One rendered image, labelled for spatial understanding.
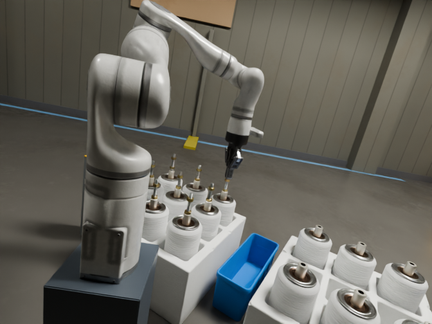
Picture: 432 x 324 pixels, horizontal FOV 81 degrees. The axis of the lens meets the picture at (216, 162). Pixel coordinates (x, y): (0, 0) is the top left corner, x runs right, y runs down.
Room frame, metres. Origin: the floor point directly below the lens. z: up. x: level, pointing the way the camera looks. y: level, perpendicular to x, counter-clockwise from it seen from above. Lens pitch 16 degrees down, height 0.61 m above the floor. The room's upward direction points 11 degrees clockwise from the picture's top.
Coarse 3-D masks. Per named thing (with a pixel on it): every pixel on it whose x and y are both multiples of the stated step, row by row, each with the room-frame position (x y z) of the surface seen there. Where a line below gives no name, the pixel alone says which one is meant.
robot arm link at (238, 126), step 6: (234, 120) 0.81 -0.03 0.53; (240, 120) 0.80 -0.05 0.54; (246, 120) 0.81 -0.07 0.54; (228, 126) 0.83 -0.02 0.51; (234, 126) 0.81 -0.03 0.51; (240, 126) 0.80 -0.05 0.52; (246, 126) 0.81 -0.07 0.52; (234, 132) 0.80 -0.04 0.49; (240, 132) 0.80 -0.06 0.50; (246, 132) 0.81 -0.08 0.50; (252, 132) 0.83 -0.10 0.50; (258, 132) 0.82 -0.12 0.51
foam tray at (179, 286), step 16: (240, 224) 0.83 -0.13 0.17; (144, 240) 0.61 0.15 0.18; (160, 240) 0.63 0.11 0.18; (224, 240) 0.71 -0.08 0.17; (160, 256) 0.56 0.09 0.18; (208, 256) 0.62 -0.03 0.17; (224, 256) 0.74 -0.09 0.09; (160, 272) 0.56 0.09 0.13; (176, 272) 0.54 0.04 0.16; (192, 272) 0.54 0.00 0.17; (208, 272) 0.64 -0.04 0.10; (160, 288) 0.55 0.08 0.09; (176, 288) 0.53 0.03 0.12; (192, 288) 0.56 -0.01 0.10; (208, 288) 0.67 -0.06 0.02; (160, 304) 0.55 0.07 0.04; (176, 304) 0.53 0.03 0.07; (192, 304) 0.58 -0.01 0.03; (176, 320) 0.53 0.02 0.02
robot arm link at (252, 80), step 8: (248, 72) 0.79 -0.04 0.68; (256, 72) 0.79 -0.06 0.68; (240, 80) 0.81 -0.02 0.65; (248, 80) 0.79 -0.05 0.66; (256, 80) 0.79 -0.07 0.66; (248, 88) 0.79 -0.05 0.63; (256, 88) 0.80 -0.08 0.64; (240, 96) 0.80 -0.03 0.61; (248, 96) 0.80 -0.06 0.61; (256, 96) 0.81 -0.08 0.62; (240, 104) 0.81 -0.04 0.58; (248, 104) 0.81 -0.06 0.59; (232, 112) 0.83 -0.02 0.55; (240, 112) 0.81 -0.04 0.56; (248, 112) 0.81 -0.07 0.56
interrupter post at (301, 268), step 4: (300, 264) 0.50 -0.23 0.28; (304, 264) 0.50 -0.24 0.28; (296, 268) 0.50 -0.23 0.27; (300, 268) 0.49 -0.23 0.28; (304, 268) 0.49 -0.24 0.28; (296, 272) 0.50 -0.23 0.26; (300, 272) 0.49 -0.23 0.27; (304, 272) 0.49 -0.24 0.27; (296, 276) 0.49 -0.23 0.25; (300, 276) 0.49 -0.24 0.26; (304, 276) 0.49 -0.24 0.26
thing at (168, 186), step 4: (160, 176) 0.93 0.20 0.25; (160, 180) 0.91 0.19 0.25; (164, 180) 0.90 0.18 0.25; (164, 184) 0.89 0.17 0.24; (168, 184) 0.89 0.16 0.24; (172, 184) 0.90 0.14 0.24; (176, 184) 0.90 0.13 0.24; (164, 188) 0.89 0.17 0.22; (168, 188) 0.89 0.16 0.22; (172, 188) 0.90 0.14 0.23; (164, 192) 0.89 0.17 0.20
